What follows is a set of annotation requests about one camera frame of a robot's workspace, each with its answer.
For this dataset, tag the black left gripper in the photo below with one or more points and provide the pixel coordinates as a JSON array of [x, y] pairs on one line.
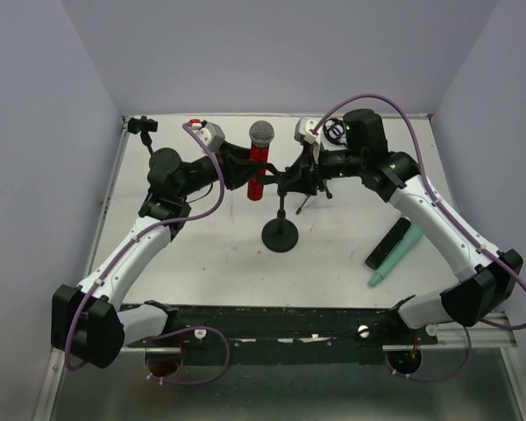
[[230, 166]]

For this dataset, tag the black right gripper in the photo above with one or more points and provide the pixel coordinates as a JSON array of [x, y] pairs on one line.
[[309, 167]]

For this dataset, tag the red glitter microphone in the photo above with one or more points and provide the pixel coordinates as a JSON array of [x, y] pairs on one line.
[[261, 134]]

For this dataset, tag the round-base mic stand with clip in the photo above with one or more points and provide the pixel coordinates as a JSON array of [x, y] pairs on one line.
[[279, 235]]

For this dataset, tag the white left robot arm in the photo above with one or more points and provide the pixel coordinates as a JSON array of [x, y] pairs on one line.
[[88, 322]]

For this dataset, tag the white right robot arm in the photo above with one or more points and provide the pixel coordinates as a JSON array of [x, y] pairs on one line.
[[486, 276]]

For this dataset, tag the left round-base mic stand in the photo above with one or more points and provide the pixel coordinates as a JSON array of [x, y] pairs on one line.
[[143, 126]]

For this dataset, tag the black glitter microphone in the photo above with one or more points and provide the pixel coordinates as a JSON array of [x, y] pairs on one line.
[[390, 240]]

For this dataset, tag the mint green microphone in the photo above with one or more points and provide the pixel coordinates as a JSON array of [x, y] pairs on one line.
[[384, 263]]

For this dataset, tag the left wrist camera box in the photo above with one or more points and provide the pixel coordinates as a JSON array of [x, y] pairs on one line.
[[213, 136]]

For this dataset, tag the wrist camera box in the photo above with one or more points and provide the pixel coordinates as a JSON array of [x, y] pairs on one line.
[[306, 132], [213, 136]]

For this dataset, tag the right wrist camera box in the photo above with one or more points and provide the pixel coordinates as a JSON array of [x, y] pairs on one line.
[[306, 132]]

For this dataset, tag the tripod stand with shock mount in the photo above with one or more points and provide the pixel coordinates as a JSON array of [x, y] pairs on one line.
[[333, 129]]

